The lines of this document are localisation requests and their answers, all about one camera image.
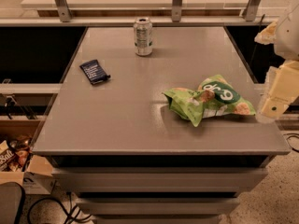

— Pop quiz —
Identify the metal bracket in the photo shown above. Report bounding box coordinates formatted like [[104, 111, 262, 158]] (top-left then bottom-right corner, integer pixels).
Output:
[[54, 0, 72, 22], [171, 0, 183, 22], [242, 0, 262, 21]]

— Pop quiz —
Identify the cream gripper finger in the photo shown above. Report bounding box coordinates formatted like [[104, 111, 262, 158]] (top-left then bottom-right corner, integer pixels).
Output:
[[254, 21, 278, 45], [258, 61, 299, 119]]

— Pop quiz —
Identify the lower grey drawer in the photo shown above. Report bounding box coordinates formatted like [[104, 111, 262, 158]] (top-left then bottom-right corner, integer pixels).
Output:
[[77, 198, 239, 216]]

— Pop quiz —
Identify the right metal bracket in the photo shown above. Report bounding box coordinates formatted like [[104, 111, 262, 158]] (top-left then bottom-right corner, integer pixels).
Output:
[[242, 0, 262, 21]]

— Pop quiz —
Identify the black floor cable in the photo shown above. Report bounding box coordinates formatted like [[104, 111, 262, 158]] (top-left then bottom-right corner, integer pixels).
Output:
[[27, 191, 94, 224]]

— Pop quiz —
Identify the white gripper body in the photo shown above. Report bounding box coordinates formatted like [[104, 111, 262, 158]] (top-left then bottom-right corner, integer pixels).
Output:
[[274, 4, 299, 60]]

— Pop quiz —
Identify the grey drawer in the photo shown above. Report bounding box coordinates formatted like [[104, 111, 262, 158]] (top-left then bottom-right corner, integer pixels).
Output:
[[52, 168, 267, 193], [77, 198, 239, 216]]

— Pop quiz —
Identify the left metal bracket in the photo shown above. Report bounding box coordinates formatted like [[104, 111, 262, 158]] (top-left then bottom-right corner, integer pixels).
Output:
[[54, 0, 72, 22]]

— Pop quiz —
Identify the middle metal bracket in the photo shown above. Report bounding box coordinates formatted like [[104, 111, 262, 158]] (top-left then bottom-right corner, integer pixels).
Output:
[[171, 0, 183, 22]]

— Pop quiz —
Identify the green rice chip bag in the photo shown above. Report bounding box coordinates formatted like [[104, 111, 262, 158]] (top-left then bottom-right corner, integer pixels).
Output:
[[164, 75, 255, 127]]

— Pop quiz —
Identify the black cable right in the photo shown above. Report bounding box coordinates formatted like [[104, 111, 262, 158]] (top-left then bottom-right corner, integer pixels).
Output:
[[282, 133, 299, 154]]

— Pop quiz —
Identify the dark blue rxbar wrapper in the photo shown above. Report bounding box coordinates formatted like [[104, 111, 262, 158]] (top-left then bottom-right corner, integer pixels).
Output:
[[80, 60, 111, 85]]

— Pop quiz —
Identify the upper grey drawer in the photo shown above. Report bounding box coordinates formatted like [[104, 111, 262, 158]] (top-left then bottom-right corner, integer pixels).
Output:
[[52, 168, 267, 193]]

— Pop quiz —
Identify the silver green soda can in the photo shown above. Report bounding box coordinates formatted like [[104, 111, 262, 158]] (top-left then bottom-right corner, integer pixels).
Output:
[[134, 17, 152, 56]]

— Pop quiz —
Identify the brown snack bag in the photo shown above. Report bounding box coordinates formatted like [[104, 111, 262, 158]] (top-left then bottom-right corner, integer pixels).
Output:
[[0, 136, 31, 172]]

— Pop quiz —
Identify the cardboard box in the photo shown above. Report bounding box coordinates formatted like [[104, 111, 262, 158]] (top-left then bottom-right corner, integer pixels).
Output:
[[0, 119, 57, 195]]

